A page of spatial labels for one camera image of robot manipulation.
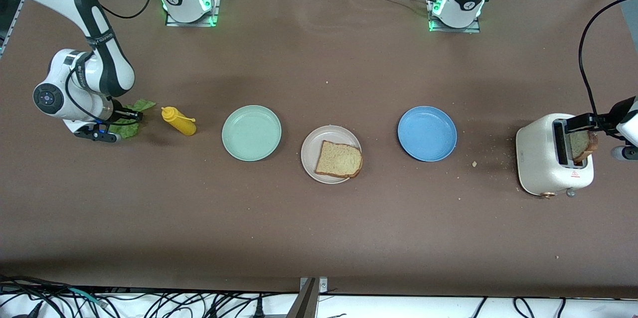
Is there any green lettuce leaf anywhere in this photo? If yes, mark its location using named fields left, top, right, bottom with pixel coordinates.
left=107, top=99, right=157, bottom=141

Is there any brown bread slice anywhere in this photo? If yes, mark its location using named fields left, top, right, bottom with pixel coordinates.
left=315, top=140, right=363, bottom=179
left=568, top=130, right=599, bottom=163

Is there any yellow mustard squeeze bottle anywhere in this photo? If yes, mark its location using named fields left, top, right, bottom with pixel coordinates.
left=161, top=106, right=197, bottom=137

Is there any light green plate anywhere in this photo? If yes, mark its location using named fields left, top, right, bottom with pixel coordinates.
left=222, top=105, right=282, bottom=162

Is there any blue plate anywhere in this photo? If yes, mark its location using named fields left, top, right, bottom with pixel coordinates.
left=397, top=106, right=458, bottom=162

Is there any beige plate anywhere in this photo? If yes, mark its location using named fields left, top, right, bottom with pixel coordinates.
left=301, top=125, right=362, bottom=185

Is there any white toaster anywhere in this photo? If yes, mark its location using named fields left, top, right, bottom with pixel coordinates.
left=516, top=113, right=595, bottom=199

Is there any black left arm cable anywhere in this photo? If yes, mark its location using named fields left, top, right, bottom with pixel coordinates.
left=578, top=0, right=638, bottom=120

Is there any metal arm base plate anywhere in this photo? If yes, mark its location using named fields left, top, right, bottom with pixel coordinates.
left=428, top=0, right=482, bottom=34
left=164, top=0, right=221, bottom=27

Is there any teal cable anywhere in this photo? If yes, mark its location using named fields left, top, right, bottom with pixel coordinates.
left=69, top=287, right=108, bottom=308

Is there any aluminium frame post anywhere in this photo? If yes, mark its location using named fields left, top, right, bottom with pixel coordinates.
left=287, top=278, right=320, bottom=318

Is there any metal corner bracket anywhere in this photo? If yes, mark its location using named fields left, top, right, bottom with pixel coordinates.
left=299, top=277, right=328, bottom=294

